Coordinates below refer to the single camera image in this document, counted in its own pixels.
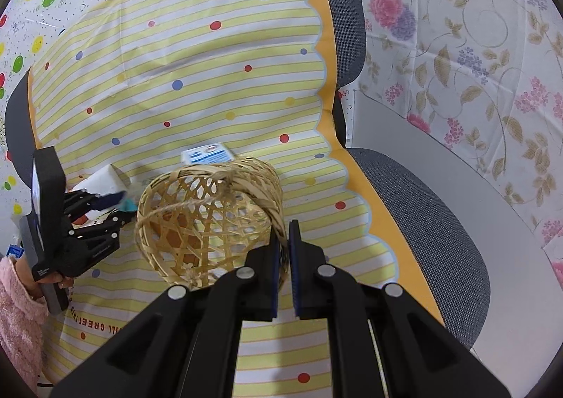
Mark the floral print plastic sheet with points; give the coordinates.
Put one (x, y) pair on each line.
(462, 29)

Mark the blue white printed packet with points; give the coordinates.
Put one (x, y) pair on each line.
(206, 155)

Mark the teal wrapper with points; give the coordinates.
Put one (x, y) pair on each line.
(129, 204)

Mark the person's left forearm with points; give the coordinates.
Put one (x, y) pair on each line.
(17, 327)

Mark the woven bamboo basket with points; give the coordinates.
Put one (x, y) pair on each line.
(246, 180)

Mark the person's left hand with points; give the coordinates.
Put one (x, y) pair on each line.
(27, 274)

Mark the grey office chair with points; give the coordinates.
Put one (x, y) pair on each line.
(418, 222)

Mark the red packet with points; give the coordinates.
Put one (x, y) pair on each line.
(79, 219)

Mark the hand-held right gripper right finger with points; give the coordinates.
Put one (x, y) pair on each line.
(295, 275)

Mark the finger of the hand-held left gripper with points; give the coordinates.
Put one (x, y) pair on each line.
(83, 201)
(107, 224)

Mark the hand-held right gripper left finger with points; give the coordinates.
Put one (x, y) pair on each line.
(275, 275)

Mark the yellow striped plastic sheet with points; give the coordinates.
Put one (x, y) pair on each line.
(198, 51)

